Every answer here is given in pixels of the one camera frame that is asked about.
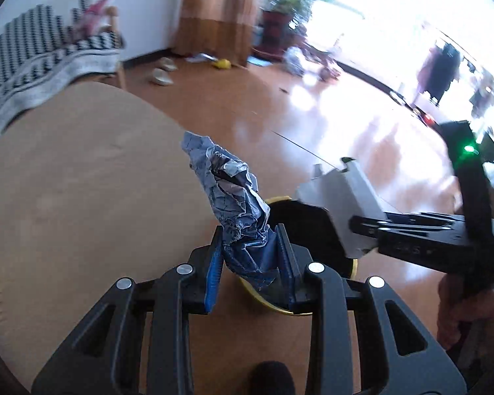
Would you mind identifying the blue foil wrapper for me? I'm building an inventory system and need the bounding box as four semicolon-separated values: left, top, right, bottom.
181;132;281;293

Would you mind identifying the black hanging garment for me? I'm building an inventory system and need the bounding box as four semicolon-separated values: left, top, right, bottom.
426;43;462;104

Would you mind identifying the brown curtain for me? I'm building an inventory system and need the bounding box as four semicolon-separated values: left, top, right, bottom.
173;0;262;66

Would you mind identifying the wooden sofa frame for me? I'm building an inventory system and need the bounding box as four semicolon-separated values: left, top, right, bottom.
103;6;127;89

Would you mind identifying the checkered sofa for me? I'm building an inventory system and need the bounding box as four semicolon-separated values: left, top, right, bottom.
0;0;124;153

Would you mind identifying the round plant saucer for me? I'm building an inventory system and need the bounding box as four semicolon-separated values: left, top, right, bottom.
253;45;289;61

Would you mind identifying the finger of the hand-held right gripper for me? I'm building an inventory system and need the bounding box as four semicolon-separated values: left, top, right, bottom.
349;216;467;275
384;212;466;232

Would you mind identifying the pink hanging garment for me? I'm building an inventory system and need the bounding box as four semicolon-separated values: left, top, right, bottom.
414;45;437;99

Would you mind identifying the round wooden table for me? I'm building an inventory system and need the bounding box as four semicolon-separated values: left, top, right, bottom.
0;82;239;395

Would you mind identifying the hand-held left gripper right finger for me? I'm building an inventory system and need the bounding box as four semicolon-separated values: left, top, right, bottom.
275;223;467;395

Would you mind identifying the pink pillow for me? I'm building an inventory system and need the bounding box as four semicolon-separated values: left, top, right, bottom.
72;0;114;36

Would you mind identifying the black bin with yellow rim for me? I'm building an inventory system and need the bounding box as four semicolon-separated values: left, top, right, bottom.
236;197;359;317

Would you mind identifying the person's right hand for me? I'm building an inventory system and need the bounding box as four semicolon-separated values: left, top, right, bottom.
436;274;494;350

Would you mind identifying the clear plastic bag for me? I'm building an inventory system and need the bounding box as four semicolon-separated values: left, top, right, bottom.
282;46;309;75

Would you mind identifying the potted plant in red pot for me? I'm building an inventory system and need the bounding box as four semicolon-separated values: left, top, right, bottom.
259;0;338;56

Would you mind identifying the white paper piece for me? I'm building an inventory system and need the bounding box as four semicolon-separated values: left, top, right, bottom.
294;157;390;258

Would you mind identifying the dark shoe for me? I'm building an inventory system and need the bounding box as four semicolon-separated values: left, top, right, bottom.
247;361;295;395

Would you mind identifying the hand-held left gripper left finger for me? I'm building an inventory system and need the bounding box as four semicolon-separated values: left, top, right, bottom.
32;225;224;395

